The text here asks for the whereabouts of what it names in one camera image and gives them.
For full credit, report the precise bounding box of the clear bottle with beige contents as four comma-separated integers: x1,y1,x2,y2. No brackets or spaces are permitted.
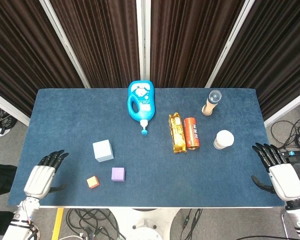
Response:
201,89,223,117

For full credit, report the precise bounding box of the person's dark trouser leg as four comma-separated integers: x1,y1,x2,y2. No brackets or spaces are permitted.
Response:
0,163,18,201

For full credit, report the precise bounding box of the purple cube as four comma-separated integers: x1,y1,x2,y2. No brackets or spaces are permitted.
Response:
111,167,126,182

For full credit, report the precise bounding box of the gold snack package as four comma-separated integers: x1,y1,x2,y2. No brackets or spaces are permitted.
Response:
168,112,188,154

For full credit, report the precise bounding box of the blue detergent bottle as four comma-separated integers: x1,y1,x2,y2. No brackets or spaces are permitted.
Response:
126,79,156,137

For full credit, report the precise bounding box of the yellow floor tape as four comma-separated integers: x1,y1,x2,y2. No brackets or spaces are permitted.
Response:
51,207,65,240

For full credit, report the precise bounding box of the white partition frame post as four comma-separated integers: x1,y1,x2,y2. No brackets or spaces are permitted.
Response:
39,0,91,89
205,0,256,88
136,0,152,81

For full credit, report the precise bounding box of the blue table mat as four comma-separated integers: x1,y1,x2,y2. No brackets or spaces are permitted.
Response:
6,87,286,208

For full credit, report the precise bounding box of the dark brown pleated curtain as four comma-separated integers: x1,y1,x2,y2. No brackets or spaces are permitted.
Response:
149,0,248,88
212,0,300,121
0,0,85,118
49,0,141,88

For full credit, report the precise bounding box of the black floor cable bundle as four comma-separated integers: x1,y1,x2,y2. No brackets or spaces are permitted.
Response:
64,207,127,240
169,207,203,240
269,103,300,151
0,102,18,136

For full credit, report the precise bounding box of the orange drink can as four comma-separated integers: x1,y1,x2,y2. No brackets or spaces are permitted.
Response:
183,117,201,150

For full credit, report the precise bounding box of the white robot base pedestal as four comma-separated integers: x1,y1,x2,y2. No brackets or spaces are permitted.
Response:
109,207,181,240

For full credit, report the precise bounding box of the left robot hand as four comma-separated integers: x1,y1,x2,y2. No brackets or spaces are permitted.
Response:
23,149,70,200

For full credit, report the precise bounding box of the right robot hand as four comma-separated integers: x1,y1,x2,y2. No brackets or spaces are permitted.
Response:
250,142,300,202

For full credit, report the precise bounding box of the white paper cup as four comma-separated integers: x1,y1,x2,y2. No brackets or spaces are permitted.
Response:
213,129,235,150

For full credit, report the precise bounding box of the large light blue cube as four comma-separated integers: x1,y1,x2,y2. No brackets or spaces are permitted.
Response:
92,139,115,163

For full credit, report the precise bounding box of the white partition frame rail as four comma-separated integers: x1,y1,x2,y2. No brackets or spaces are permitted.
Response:
0,88,31,127
263,87,300,128

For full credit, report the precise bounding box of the small orange cube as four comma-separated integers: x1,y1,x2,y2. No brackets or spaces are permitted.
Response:
86,175,100,189

